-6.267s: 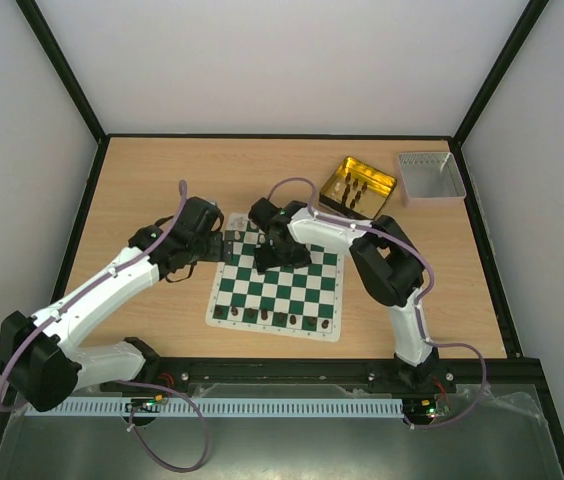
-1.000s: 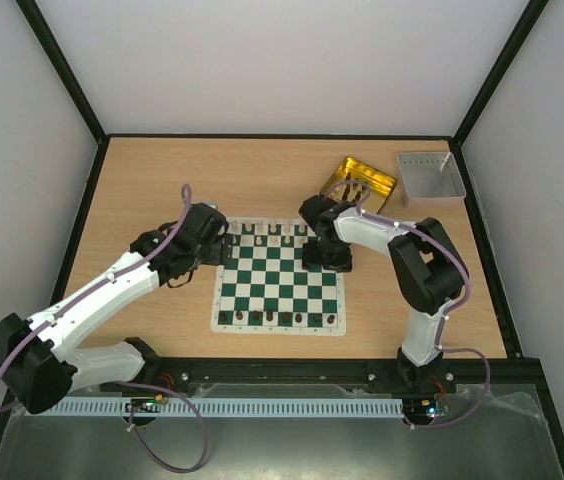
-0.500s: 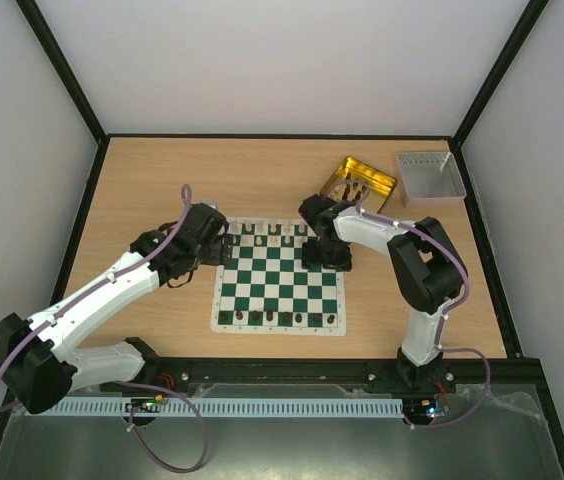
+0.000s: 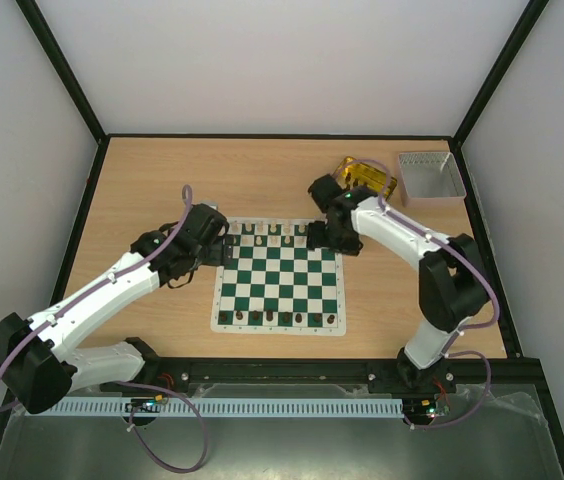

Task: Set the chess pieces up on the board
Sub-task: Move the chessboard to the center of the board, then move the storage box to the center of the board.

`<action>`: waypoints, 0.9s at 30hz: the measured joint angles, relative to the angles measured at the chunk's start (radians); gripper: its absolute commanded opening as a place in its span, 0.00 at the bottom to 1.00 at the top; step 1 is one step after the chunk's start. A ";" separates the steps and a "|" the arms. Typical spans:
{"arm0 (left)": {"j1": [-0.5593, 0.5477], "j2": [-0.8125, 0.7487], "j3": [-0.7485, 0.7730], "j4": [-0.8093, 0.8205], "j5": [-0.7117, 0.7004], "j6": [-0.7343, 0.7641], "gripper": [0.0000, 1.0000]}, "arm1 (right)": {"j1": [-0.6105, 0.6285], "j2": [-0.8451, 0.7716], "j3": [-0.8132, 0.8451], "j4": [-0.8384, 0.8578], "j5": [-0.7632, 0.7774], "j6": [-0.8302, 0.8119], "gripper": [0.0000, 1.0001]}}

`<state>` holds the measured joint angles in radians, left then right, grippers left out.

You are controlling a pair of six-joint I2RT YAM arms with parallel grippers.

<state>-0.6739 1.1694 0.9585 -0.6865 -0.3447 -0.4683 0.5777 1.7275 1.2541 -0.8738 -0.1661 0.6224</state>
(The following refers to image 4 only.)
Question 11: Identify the gold metal tin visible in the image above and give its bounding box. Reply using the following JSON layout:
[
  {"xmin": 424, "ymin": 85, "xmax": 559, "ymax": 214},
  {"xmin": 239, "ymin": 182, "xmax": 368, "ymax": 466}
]
[{"xmin": 333, "ymin": 156, "xmax": 398, "ymax": 201}]

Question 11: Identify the green white chess board mat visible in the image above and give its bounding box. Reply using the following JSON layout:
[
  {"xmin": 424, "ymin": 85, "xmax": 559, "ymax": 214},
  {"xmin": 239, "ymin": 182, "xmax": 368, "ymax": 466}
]
[{"xmin": 210, "ymin": 217, "xmax": 346, "ymax": 337}]

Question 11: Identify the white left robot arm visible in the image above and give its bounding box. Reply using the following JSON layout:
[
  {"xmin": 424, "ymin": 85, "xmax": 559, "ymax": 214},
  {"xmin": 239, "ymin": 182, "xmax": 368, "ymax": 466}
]
[{"xmin": 0, "ymin": 204, "xmax": 229, "ymax": 414}]

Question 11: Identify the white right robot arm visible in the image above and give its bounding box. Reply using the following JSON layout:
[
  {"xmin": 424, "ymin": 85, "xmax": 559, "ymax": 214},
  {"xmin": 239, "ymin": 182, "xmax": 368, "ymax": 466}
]
[{"xmin": 307, "ymin": 175, "xmax": 500, "ymax": 392}]

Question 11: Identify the silver pink tin lid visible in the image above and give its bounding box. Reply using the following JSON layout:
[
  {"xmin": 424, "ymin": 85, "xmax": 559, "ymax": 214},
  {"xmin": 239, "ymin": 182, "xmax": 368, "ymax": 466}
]
[{"xmin": 397, "ymin": 151, "xmax": 466, "ymax": 208}]

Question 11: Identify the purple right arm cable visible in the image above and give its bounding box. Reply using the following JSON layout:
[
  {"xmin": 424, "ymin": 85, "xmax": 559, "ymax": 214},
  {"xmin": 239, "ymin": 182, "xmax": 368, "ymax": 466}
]
[{"xmin": 331, "ymin": 159, "xmax": 502, "ymax": 431}]

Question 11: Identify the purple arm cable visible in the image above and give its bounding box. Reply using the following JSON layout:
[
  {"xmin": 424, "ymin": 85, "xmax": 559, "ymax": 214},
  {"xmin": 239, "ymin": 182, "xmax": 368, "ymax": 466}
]
[
  {"xmin": 0, "ymin": 184, "xmax": 211, "ymax": 474},
  {"xmin": 331, "ymin": 159, "xmax": 502, "ymax": 431}
]

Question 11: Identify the grey slotted cable duct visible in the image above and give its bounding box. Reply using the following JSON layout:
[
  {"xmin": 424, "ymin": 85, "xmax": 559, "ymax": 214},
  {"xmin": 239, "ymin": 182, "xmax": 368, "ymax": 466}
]
[{"xmin": 43, "ymin": 397, "xmax": 403, "ymax": 419}]

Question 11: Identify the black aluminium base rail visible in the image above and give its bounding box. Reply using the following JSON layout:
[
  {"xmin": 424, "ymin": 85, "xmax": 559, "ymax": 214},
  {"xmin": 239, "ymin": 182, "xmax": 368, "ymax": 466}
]
[{"xmin": 132, "ymin": 357, "xmax": 544, "ymax": 397}]

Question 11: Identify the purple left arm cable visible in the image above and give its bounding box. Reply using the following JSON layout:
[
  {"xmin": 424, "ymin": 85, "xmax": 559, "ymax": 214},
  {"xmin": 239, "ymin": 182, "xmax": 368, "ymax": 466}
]
[{"xmin": 0, "ymin": 184, "xmax": 211, "ymax": 474}]

